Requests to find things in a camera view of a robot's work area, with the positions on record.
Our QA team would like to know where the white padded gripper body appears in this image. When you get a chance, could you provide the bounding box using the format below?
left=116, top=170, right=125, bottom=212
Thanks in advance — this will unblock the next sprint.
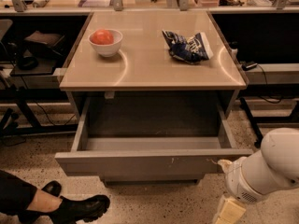
left=218, top=157, right=264, bottom=204

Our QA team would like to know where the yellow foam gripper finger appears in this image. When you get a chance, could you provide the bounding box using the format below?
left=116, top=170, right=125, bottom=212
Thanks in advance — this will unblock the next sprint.
left=212, top=194, right=247, bottom=224

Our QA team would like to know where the grey top drawer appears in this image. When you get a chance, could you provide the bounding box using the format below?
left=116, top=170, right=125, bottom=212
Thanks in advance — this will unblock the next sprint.
left=55, top=97, right=252, bottom=185

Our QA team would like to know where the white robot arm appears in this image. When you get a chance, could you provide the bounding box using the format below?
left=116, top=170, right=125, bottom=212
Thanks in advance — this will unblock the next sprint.
left=212, top=128, right=299, bottom=224

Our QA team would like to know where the grey cabinet with beige top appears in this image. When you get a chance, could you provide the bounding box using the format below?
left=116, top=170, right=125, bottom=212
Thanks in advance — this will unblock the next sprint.
left=58, top=9, right=249, bottom=120

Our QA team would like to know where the black table leg right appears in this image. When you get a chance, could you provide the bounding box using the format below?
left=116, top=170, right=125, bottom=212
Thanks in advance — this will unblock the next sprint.
left=239, top=97, right=263, bottom=148

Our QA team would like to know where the black leather shoe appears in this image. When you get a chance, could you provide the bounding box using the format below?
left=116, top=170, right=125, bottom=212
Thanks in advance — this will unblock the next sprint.
left=18, top=195, right=110, bottom=224

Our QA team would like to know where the blue crumpled chip bag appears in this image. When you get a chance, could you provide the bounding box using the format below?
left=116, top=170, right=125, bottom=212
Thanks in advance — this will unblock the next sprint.
left=162, top=30, right=213, bottom=64

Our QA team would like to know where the white ceramic bowl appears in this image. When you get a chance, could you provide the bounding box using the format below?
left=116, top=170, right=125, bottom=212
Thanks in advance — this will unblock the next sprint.
left=88, top=29, right=123, bottom=57

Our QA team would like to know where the red apple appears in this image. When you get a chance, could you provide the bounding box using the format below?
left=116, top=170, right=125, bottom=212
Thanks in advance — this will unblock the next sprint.
left=90, top=29, right=114, bottom=45

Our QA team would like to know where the person's leg with black trousers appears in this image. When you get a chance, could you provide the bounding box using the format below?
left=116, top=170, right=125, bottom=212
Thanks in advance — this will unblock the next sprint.
left=0, top=171, right=62, bottom=215

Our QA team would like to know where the dark box on shelf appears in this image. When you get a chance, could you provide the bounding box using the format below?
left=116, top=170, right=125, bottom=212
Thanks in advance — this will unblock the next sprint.
left=23, top=31, right=65, bottom=59

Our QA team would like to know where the black power adapter with cable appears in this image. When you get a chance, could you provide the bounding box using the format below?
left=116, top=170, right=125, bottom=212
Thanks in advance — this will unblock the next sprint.
left=241, top=62, right=258, bottom=71

